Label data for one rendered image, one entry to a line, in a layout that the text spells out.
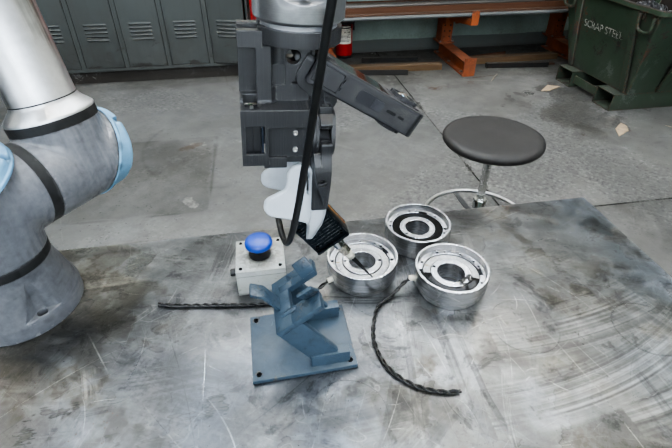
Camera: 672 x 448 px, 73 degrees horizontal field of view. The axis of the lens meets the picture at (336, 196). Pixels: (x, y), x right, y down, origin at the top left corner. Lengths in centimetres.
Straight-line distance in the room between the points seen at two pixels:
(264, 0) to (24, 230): 44
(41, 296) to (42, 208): 12
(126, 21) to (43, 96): 326
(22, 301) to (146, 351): 17
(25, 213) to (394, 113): 47
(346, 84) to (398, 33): 417
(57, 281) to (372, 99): 51
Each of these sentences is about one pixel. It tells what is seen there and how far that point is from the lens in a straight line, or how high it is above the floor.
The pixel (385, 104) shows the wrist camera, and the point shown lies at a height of 113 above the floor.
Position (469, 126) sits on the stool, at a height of 62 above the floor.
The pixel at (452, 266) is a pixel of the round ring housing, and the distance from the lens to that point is 71.
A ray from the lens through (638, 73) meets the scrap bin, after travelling 368.
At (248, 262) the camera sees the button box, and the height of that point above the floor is 84.
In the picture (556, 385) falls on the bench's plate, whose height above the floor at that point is 80.
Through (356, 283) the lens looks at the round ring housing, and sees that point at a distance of 65.
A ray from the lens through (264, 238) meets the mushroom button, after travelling 67.
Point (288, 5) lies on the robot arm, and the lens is 36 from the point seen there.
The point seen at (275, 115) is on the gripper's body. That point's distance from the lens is 39.
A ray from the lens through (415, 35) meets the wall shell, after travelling 462.
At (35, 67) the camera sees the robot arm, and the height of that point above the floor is 111.
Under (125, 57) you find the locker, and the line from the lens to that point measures 402.
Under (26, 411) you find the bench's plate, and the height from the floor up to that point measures 80.
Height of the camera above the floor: 129
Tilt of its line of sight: 34 degrees down
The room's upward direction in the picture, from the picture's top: straight up
